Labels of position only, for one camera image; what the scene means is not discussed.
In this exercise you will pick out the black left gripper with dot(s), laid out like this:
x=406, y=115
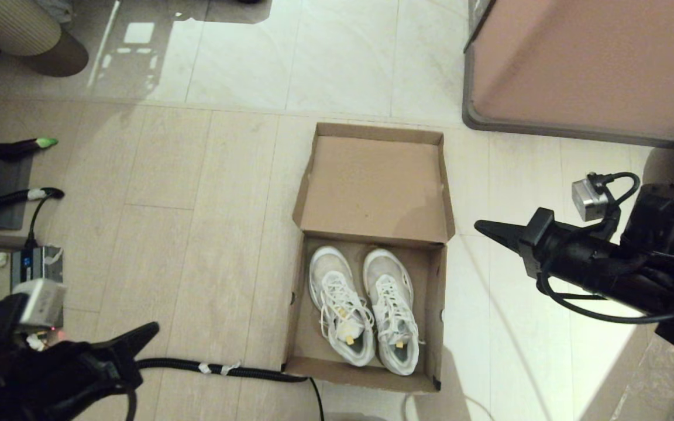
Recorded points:
x=74, y=374

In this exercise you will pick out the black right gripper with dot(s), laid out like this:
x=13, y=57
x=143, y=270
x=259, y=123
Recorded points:
x=571, y=257

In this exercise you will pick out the white sneaker small yellow tag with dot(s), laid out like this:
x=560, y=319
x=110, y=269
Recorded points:
x=392, y=292

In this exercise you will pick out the brown cardboard shoe box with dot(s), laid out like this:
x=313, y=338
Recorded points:
x=372, y=187

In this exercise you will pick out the white sneaker large yellow tag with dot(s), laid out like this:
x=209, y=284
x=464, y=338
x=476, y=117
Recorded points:
x=337, y=292

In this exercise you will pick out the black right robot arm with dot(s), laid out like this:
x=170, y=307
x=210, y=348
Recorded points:
x=664, y=225

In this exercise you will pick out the grey metal power inverter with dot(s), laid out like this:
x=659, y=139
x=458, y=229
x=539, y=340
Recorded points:
x=35, y=263

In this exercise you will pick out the large pink cabinet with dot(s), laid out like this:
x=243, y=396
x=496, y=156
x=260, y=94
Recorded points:
x=594, y=58

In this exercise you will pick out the clear crinkled plastic sheet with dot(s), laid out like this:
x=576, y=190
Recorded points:
x=664, y=386

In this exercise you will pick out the black stick green tip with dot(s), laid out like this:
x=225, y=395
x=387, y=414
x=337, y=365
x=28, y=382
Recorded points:
x=21, y=149

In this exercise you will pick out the beige ribbed round pouf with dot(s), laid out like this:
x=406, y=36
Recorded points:
x=9, y=26

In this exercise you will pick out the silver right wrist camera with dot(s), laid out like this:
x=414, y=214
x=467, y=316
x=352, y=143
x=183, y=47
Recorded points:
x=587, y=200

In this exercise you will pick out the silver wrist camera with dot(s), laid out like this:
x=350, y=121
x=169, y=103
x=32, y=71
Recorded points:
x=587, y=200
x=41, y=301

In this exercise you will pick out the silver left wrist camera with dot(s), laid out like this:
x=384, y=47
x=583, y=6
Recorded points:
x=41, y=301

